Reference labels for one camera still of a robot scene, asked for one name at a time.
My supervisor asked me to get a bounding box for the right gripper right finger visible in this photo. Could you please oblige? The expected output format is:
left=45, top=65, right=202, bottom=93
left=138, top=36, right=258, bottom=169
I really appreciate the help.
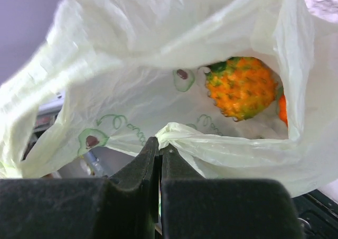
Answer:
left=160, top=146, right=304, bottom=238

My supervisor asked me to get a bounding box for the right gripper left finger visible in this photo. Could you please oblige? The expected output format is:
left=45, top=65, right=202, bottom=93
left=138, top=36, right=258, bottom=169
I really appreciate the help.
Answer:
left=1, top=137, right=159, bottom=238

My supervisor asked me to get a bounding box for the orange pineapple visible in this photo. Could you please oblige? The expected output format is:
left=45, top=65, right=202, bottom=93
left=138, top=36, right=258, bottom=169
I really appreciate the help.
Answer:
left=205, top=57, right=278, bottom=122

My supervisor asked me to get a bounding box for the light green plastic grocery bag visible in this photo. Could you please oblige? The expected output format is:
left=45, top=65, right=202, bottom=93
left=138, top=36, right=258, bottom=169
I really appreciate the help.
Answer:
left=1, top=0, right=337, bottom=197

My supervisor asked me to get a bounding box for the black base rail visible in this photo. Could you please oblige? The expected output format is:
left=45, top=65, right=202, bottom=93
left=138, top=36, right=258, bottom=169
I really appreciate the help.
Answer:
left=293, top=190, right=337, bottom=239

